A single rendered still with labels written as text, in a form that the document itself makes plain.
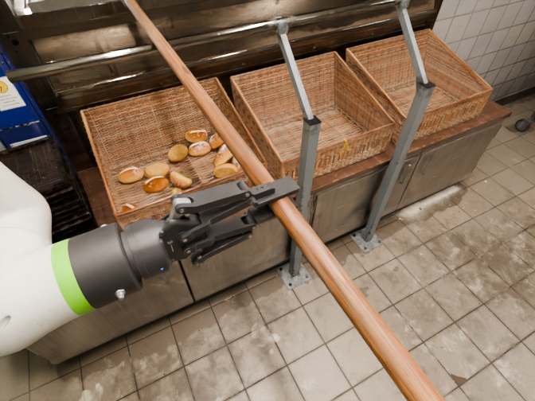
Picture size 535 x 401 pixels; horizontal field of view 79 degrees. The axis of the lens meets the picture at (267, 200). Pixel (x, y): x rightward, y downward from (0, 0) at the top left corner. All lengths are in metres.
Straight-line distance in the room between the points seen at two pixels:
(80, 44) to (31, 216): 0.94
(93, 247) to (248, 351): 1.26
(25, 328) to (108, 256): 0.11
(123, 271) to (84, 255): 0.04
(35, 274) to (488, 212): 2.29
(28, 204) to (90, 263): 0.14
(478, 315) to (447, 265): 0.28
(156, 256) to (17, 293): 0.14
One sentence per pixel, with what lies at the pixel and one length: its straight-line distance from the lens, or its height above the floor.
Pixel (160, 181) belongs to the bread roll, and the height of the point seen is 0.63.
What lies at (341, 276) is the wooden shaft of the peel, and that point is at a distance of 0.40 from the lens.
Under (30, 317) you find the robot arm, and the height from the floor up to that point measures 1.20.
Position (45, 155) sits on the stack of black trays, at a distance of 1.32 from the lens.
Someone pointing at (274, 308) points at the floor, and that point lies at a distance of 1.67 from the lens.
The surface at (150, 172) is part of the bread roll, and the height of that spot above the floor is 0.64.
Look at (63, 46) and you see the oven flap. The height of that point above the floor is 1.07.
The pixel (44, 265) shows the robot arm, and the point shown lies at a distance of 0.43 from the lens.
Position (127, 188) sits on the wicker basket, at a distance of 1.42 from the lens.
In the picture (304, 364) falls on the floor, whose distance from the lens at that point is 1.59.
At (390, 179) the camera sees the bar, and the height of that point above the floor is 0.50.
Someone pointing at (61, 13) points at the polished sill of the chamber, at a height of 1.17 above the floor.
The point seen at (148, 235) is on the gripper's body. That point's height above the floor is 1.21.
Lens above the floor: 1.53
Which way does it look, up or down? 48 degrees down
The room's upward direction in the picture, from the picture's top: straight up
